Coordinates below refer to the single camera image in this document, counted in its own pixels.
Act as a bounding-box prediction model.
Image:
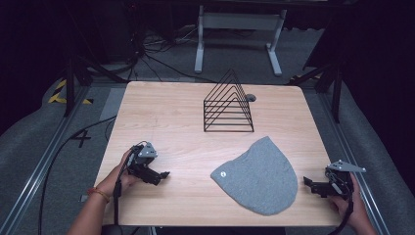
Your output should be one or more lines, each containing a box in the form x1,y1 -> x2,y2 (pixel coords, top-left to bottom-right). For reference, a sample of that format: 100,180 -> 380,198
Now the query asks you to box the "bundle of black floor cables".
125,19 -> 217,84

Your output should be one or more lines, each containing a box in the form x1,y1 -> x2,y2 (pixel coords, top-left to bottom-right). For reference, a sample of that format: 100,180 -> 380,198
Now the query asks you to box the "white metal table frame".
194,4 -> 289,77

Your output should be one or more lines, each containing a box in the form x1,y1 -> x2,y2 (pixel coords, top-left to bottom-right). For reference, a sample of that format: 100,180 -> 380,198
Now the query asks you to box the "person's right hand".
328,172 -> 368,229

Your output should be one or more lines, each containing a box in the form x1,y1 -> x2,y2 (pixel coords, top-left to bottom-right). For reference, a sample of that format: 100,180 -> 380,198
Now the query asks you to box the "person's left hand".
96,148 -> 142,199

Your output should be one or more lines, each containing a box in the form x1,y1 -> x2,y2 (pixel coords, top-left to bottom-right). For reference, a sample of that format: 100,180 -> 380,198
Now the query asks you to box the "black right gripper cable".
326,169 -> 356,235

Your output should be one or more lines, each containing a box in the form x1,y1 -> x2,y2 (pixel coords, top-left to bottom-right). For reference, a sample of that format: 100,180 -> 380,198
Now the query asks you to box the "black wire file rack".
203,69 -> 255,133

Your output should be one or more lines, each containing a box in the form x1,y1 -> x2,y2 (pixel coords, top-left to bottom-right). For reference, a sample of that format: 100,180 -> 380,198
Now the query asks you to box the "yellow black hazard tape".
47,78 -> 95,106

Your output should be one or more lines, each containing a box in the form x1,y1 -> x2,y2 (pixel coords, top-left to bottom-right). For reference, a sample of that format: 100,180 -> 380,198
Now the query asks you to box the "aluminium floor rail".
0,85 -> 91,235
316,87 -> 392,235

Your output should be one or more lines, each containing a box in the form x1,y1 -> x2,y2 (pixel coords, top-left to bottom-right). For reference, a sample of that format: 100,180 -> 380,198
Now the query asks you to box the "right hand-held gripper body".
311,159 -> 367,199

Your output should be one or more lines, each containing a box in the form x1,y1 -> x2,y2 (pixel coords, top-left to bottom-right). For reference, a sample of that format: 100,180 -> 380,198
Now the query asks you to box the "grey knit beanie hat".
209,135 -> 299,216

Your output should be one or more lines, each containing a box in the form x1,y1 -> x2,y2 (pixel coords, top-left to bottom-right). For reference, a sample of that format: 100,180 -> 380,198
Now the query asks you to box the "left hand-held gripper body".
126,140 -> 161,186

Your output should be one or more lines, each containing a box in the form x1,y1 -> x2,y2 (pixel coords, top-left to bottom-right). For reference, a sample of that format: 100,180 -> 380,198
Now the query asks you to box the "black tripod stand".
287,60 -> 345,124
63,53 -> 129,118

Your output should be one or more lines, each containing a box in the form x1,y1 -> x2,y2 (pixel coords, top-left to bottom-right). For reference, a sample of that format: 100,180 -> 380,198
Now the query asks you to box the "orange bracelet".
86,187 -> 111,204

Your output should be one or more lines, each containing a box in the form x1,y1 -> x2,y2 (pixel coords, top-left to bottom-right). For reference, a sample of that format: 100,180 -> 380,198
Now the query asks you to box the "black floor cable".
37,115 -> 117,235

